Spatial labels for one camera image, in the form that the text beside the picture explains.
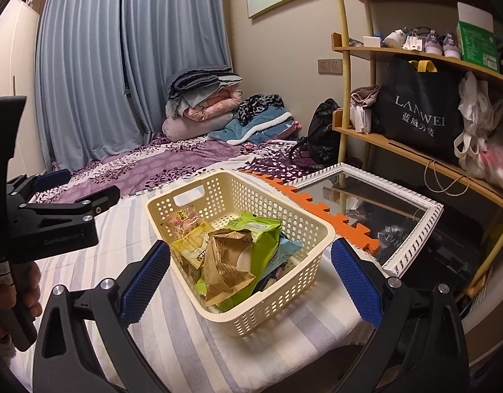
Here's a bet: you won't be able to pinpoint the blue folded blanket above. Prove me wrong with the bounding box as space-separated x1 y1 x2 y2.
208 106 295 145

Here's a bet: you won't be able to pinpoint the clear cookie bag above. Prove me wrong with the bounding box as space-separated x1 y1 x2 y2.
161 205 203 238

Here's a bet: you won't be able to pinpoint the green cardboard box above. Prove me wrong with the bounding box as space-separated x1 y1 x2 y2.
456 2 499 73

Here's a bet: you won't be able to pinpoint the black backpack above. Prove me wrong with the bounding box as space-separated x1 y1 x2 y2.
288 98 341 169

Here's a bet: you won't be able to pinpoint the person's left hand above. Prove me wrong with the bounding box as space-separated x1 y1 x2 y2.
0 263 43 343

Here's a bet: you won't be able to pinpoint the blue curtain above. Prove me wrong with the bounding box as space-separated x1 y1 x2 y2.
35 0 231 171

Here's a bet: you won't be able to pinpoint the wooden shelf unit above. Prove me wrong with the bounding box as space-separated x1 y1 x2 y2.
320 0 503 300

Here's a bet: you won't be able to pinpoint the orange foam mat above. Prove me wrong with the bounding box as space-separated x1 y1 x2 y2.
240 169 380 255

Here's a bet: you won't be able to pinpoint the yellow biscuit packet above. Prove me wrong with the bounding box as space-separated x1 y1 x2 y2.
171 221 214 270

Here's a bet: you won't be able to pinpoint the cream perforated plastic basket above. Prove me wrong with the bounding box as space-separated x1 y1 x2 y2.
146 171 335 336

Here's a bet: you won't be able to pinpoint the folded quilt pile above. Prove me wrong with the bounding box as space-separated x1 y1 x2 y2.
162 66 242 142

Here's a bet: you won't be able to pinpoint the pink clothes on shelf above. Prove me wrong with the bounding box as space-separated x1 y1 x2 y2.
350 84 380 134

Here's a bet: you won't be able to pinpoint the leopard print cloth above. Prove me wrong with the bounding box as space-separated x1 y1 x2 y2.
234 94 284 126

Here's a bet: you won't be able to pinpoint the white wardrobe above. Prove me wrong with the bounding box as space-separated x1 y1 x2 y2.
0 0 45 179

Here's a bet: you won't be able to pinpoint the wall socket plate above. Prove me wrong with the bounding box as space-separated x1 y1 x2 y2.
317 59 343 75

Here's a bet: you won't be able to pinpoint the white sneaker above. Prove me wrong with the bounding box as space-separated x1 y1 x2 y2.
383 28 408 49

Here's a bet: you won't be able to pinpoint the black LANWEI tote bag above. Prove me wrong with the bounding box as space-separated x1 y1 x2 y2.
371 56 464 163

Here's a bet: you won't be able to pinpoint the purple floral bedsheet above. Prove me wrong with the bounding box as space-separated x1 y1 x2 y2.
32 136 315 203

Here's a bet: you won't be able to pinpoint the green snack bag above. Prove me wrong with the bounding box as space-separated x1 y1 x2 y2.
195 212 282 311

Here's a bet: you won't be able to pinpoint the brown paper snack packet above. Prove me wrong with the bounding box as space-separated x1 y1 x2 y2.
203 229 256 306

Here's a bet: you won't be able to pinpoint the white plastic bags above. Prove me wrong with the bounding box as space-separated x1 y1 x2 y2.
453 72 503 191

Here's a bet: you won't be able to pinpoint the white framed mirror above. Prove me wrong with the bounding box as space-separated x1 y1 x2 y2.
290 162 443 278

